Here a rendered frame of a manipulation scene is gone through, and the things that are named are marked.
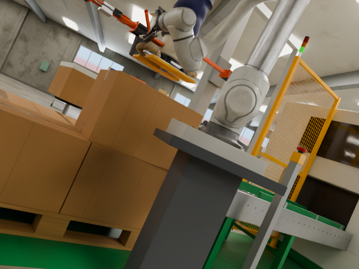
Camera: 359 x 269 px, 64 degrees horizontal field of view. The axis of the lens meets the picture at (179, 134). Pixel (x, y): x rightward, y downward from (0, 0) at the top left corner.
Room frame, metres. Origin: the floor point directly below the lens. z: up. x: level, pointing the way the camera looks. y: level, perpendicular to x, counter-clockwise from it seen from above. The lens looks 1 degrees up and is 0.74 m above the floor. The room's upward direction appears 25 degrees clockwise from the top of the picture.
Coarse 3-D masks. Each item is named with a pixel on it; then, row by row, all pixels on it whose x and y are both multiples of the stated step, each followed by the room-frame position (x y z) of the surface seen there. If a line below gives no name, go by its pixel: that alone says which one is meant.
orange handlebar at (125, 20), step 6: (96, 0) 1.50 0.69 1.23; (120, 18) 1.59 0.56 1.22; (126, 18) 1.60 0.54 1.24; (126, 24) 1.65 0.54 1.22; (132, 24) 1.63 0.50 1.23; (156, 42) 1.74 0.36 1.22; (204, 60) 1.66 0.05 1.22; (210, 60) 1.68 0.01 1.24; (216, 66) 1.71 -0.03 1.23; (222, 72) 1.74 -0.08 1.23
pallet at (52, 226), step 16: (16, 208) 1.37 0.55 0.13; (32, 208) 1.41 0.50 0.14; (0, 224) 1.38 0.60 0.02; (16, 224) 1.45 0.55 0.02; (32, 224) 1.51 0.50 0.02; (48, 224) 1.47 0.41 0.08; (64, 224) 1.51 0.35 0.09; (96, 224) 1.61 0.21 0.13; (112, 224) 1.66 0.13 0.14; (64, 240) 1.53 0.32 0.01; (80, 240) 1.58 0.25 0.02; (96, 240) 1.66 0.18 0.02; (112, 240) 1.75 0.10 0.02; (128, 240) 1.75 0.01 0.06
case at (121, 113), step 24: (120, 72) 1.49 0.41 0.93; (96, 96) 1.66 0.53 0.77; (120, 96) 1.52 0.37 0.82; (144, 96) 1.58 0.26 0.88; (96, 120) 1.50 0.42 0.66; (120, 120) 1.55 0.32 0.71; (144, 120) 1.62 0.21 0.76; (168, 120) 1.69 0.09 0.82; (192, 120) 1.77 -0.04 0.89; (120, 144) 1.58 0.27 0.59; (144, 144) 1.65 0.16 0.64; (168, 168) 1.76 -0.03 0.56
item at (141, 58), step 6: (138, 54) 1.78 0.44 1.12; (138, 60) 1.87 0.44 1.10; (144, 60) 1.80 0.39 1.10; (150, 60) 1.83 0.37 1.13; (150, 66) 1.89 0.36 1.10; (156, 66) 1.85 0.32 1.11; (162, 72) 1.90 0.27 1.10; (168, 72) 1.91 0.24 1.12; (168, 78) 2.02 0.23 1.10; (174, 78) 1.94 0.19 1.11
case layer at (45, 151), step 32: (0, 96) 1.64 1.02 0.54; (0, 128) 1.25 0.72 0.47; (32, 128) 1.32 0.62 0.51; (64, 128) 1.54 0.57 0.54; (0, 160) 1.28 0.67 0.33; (32, 160) 1.35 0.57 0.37; (64, 160) 1.43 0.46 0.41; (96, 160) 1.52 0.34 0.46; (128, 160) 1.62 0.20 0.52; (0, 192) 1.31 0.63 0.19; (32, 192) 1.39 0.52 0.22; (64, 192) 1.47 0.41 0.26; (96, 192) 1.56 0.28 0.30; (128, 192) 1.67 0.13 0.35; (128, 224) 1.72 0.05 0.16
